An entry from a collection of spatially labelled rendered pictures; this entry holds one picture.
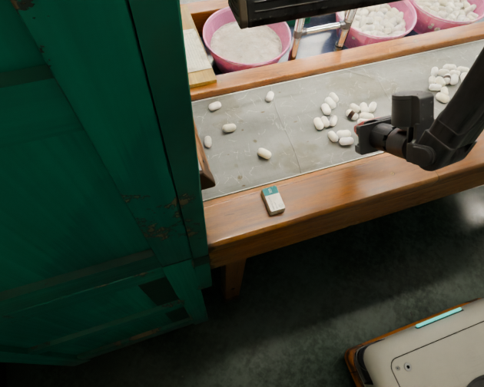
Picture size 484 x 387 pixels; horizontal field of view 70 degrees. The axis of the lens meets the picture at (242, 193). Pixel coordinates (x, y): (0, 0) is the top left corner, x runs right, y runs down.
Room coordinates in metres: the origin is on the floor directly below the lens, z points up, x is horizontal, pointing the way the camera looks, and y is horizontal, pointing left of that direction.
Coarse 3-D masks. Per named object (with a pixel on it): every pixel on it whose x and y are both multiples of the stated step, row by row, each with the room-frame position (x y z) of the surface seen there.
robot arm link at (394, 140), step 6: (396, 132) 0.45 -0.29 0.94; (402, 132) 0.44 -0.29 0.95; (408, 132) 0.43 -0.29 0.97; (390, 138) 0.44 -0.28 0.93; (396, 138) 0.43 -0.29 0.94; (402, 138) 0.42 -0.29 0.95; (408, 138) 0.42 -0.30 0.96; (390, 144) 0.43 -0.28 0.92; (396, 144) 0.42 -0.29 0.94; (402, 144) 0.41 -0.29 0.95; (390, 150) 0.42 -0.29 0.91; (396, 150) 0.41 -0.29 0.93; (402, 150) 0.40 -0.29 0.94; (396, 156) 0.42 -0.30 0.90; (402, 156) 0.40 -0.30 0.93
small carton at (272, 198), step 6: (276, 186) 0.39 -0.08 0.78; (264, 192) 0.37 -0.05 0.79; (270, 192) 0.37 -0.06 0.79; (276, 192) 0.37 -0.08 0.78; (264, 198) 0.35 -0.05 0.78; (270, 198) 0.35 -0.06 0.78; (276, 198) 0.35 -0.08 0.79; (270, 204) 0.34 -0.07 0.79; (276, 204) 0.34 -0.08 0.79; (282, 204) 0.34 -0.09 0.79; (270, 210) 0.32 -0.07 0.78; (276, 210) 0.32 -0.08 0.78; (282, 210) 0.33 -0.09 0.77
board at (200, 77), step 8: (184, 8) 0.98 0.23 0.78; (184, 16) 0.94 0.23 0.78; (184, 24) 0.91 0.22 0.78; (192, 24) 0.91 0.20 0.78; (200, 40) 0.85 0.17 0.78; (192, 72) 0.72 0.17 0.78; (200, 72) 0.72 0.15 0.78; (208, 72) 0.72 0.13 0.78; (192, 80) 0.69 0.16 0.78; (200, 80) 0.69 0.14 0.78; (208, 80) 0.69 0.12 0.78; (216, 80) 0.70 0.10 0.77
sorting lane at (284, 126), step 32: (384, 64) 0.87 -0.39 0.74; (416, 64) 0.88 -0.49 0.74; (224, 96) 0.68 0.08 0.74; (256, 96) 0.69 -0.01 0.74; (288, 96) 0.70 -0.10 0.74; (320, 96) 0.71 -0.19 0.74; (352, 96) 0.73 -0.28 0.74; (384, 96) 0.74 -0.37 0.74; (256, 128) 0.58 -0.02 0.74; (288, 128) 0.59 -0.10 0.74; (352, 128) 0.61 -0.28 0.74; (224, 160) 0.47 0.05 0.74; (256, 160) 0.48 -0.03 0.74; (288, 160) 0.49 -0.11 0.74; (320, 160) 0.50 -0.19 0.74; (352, 160) 0.51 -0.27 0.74; (224, 192) 0.38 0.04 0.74
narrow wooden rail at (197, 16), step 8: (208, 0) 1.05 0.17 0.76; (216, 0) 1.05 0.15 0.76; (224, 0) 1.06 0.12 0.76; (192, 8) 1.00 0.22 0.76; (200, 8) 1.00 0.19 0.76; (208, 8) 1.01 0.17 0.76; (216, 8) 1.01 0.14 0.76; (192, 16) 0.98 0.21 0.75; (200, 16) 0.99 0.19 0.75; (208, 16) 1.00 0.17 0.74; (200, 24) 0.99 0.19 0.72; (200, 32) 0.99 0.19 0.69
